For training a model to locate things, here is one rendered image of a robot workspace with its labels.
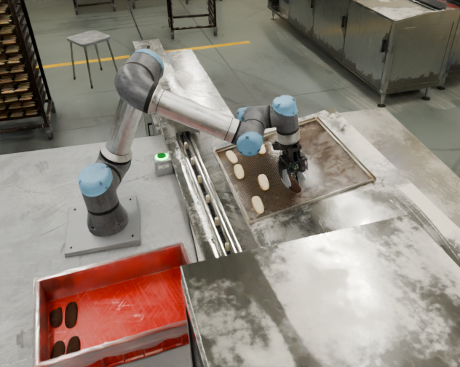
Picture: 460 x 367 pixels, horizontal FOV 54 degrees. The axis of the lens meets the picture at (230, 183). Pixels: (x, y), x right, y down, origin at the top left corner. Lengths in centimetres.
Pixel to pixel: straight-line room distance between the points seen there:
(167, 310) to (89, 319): 24
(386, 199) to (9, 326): 128
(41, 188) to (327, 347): 154
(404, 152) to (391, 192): 57
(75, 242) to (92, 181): 25
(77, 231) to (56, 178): 41
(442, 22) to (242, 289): 380
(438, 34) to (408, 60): 32
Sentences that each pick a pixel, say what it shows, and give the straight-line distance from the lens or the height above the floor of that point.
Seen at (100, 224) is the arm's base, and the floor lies 89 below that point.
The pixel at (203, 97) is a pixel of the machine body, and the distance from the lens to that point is 265.
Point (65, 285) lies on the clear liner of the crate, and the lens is 154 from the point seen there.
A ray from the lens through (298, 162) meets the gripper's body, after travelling 154.
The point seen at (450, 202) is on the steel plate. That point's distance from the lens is 200.
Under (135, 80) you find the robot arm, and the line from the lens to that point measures 137.
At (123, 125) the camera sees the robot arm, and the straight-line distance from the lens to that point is 159.
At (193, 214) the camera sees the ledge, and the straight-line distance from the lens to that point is 171.
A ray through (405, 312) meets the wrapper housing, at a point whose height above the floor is 130.
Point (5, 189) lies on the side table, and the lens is 215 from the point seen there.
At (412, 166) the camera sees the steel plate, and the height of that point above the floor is 82.
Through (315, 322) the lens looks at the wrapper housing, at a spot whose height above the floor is 130.
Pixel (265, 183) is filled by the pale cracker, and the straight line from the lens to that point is 175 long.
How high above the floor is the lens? 196
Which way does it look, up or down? 36 degrees down
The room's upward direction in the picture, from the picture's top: 1 degrees counter-clockwise
